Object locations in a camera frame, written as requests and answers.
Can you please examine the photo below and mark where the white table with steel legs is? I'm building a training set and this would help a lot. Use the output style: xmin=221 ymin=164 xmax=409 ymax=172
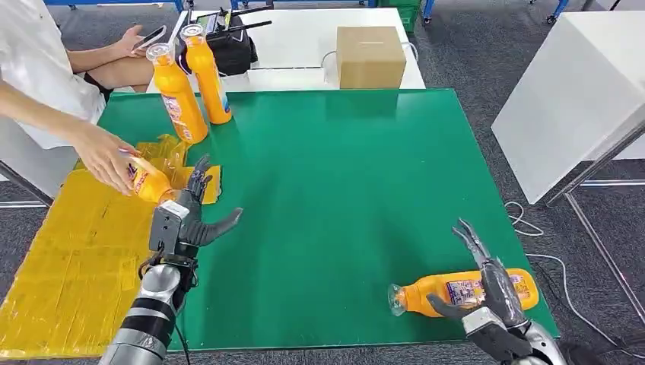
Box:
xmin=491 ymin=11 xmax=645 ymax=323

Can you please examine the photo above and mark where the white bench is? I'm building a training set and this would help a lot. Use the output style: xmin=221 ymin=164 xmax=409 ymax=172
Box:
xmin=0 ymin=118 xmax=81 ymax=208

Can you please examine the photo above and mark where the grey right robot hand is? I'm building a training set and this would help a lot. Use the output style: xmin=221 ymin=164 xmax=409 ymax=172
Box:
xmin=427 ymin=217 xmax=529 ymax=329

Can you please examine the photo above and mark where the person's right hand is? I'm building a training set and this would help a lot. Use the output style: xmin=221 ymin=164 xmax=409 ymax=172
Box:
xmin=70 ymin=123 xmax=145 ymax=198

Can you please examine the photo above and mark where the blue metal frame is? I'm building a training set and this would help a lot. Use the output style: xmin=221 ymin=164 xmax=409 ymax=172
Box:
xmin=43 ymin=0 xmax=570 ymax=24

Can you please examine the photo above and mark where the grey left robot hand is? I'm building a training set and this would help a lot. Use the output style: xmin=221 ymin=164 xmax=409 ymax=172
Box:
xmin=176 ymin=154 xmax=244 ymax=248

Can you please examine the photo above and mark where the white cable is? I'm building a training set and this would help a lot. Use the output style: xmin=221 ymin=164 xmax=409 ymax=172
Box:
xmin=504 ymin=200 xmax=544 ymax=236
xmin=320 ymin=41 xmax=420 ymax=71
xmin=523 ymin=252 xmax=645 ymax=360

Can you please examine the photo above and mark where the smartphone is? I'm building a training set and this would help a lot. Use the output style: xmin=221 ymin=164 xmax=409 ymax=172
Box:
xmin=131 ymin=25 xmax=168 ymax=55

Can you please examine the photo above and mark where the yellow plastic sheet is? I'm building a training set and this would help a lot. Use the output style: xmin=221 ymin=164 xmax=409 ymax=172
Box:
xmin=0 ymin=133 xmax=223 ymax=361

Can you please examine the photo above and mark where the person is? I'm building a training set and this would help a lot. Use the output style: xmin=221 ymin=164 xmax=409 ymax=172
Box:
xmin=0 ymin=0 xmax=168 ymax=198

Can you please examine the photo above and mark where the green table mat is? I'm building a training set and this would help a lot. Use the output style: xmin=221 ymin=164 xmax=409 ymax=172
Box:
xmin=97 ymin=88 xmax=561 ymax=352

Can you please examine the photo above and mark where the black remote controller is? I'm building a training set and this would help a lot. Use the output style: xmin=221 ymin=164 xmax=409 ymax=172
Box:
xmin=189 ymin=5 xmax=273 ymax=39

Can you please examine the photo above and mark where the orange drink bottle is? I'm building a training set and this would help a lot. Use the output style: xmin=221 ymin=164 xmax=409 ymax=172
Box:
xmin=120 ymin=151 xmax=177 ymax=205
xmin=180 ymin=24 xmax=234 ymax=125
xmin=145 ymin=43 xmax=209 ymax=145
xmin=388 ymin=268 xmax=539 ymax=319

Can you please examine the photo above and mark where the brown cardboard box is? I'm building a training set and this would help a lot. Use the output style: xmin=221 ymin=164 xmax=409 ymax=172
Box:
xmin=335 ymin=26 xmax=408 ymax=90

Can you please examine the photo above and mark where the person's left hand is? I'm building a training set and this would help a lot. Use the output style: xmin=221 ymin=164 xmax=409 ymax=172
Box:
xmin=111 ymin=25 xmax=147 ymax=60

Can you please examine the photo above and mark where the green plastic crate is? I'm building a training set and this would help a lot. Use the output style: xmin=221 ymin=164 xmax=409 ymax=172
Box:
xmin=379 ymin=0 xmax=421 ymax=32

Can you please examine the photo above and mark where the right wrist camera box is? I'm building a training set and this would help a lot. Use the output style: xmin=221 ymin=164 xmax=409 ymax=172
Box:
xmin=462 ymin=306 xmax=536 ymax=365

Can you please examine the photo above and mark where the black case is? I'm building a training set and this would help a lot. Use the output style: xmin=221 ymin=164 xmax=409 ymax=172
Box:
xmin=179 ymin=22 xmax=259 ymax=78

